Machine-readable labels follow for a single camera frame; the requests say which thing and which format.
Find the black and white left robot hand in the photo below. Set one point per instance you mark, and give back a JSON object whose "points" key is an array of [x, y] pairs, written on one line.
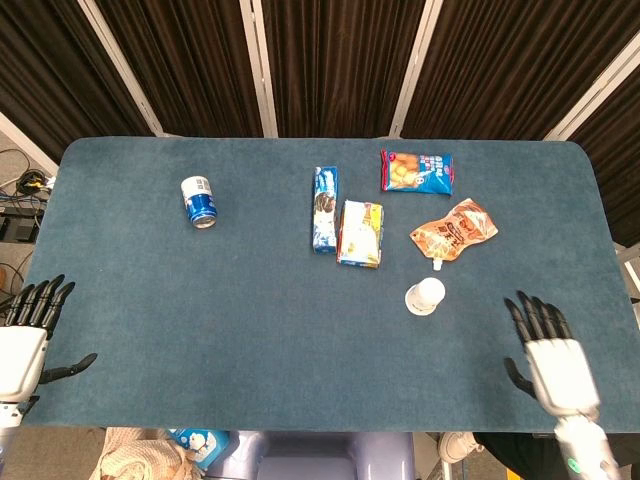
{"points": [[20, 350]]}

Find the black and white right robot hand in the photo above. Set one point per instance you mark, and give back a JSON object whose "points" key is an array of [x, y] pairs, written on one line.
{"points": [[560, 365]]}

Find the white paper cup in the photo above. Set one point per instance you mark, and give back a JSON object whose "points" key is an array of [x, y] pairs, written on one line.
{"points": [[425, 295]]}

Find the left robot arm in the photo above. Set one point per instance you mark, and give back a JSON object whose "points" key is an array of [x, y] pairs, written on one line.
{"points": [[10, 415]]}

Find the purple robot base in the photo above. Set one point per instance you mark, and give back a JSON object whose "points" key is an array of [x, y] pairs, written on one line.
{"points": [[320, 455]]}

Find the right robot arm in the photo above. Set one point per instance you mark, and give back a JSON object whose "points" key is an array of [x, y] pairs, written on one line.
{"points": [[585, 445]]}

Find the black trousers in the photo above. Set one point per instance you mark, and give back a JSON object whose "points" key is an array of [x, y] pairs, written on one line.
{"points": [[520, 455]]}

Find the black power box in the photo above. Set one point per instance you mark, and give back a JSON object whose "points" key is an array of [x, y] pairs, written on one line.
{"points": [[20, 227]]}

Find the white sneaker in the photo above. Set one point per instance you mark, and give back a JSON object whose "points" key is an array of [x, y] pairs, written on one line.
{"points": [[457, 445]]}

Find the beige knitted cloth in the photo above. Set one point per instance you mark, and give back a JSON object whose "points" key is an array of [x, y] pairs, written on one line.
{"points": [[135, 460]]}

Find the orange spouted drink pouch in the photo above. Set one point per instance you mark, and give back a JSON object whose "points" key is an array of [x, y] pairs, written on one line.
{"points": [[452, 232]]}

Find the dark brown curtain panel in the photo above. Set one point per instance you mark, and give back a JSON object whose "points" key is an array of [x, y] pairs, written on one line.
{"points": [[190, 65], [620, 175], [340, 65], [50, 75], [500, 65]]}

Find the blue snack bag with cartoon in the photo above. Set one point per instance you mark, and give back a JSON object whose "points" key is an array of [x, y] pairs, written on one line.
{"points": [[200, 442]]}

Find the blue table cloth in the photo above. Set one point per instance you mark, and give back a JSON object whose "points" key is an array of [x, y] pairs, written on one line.
{"points": [[225, 300]]}

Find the blue and white drink can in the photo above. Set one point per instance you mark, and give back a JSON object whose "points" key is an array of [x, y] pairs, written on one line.
{"points": [[200, 202]]}

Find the yellow snack box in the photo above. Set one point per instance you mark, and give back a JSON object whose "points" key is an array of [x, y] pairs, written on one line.
{"points": [[360, 235]]}

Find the blue chip bag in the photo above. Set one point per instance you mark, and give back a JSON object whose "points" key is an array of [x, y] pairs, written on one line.
{"points": [[417, 172]]}

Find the blue cookie box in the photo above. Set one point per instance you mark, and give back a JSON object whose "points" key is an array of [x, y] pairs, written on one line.
{"points": [[325, 210]]}

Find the white frame post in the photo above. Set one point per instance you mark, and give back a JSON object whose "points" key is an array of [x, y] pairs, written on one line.
{"points": [[595, 87], [121, 65], [416, 65], [259, 65], [25, 140]]}

